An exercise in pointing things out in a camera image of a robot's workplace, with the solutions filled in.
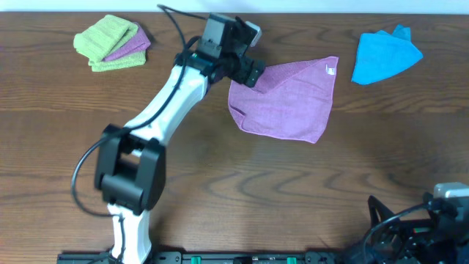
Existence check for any green folded cloth bottom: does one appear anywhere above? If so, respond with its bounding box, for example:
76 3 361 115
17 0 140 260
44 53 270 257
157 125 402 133
88 51 146 72

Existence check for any purple microfiber cloth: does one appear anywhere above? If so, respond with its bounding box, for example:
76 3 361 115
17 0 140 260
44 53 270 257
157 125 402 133
228 56 339 144

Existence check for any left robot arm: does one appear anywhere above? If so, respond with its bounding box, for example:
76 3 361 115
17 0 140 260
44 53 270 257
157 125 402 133
95 13 265 263

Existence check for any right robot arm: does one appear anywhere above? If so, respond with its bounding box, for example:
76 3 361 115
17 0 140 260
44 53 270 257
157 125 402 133
337 193 468 264

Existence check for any blue cloth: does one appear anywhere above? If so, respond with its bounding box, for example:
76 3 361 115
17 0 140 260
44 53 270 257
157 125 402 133
351 24 424 85

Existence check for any purple folded cloth in stack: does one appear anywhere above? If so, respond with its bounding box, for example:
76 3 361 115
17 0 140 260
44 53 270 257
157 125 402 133
103 22 150 62

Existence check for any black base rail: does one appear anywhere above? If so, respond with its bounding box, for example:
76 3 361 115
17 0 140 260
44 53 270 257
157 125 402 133
56 252 341 264

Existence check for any green folded cloth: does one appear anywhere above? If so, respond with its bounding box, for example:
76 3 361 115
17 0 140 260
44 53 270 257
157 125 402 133
73 15 139 62
88 51 146 72

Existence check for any green folded cloth top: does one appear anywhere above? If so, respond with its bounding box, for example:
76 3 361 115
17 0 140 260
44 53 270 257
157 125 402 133
73 15 139 62

